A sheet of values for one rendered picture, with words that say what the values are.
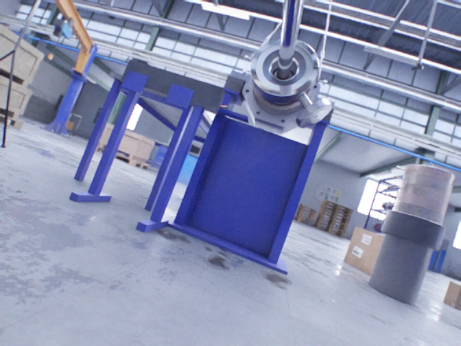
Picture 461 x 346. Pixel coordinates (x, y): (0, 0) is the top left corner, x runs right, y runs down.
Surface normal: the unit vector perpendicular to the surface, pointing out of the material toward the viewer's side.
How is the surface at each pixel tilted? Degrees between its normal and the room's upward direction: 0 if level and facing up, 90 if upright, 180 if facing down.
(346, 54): 90
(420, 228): 90
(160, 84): 90
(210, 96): 90
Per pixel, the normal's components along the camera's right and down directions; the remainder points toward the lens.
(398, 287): -0.32, -0.18
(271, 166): -0.11, -0.11
